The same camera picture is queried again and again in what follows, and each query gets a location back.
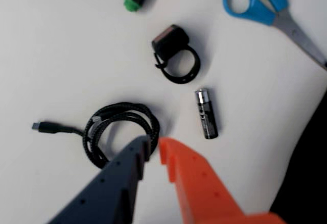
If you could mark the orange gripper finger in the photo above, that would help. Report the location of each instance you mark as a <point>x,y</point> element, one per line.
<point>201,190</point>

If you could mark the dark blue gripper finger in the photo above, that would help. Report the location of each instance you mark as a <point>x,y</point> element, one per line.
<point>110,196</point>

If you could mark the black fabric bag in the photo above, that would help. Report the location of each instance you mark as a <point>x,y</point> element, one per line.
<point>311,170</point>

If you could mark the black AA battery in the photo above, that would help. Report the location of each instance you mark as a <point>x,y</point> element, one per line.
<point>207,117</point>

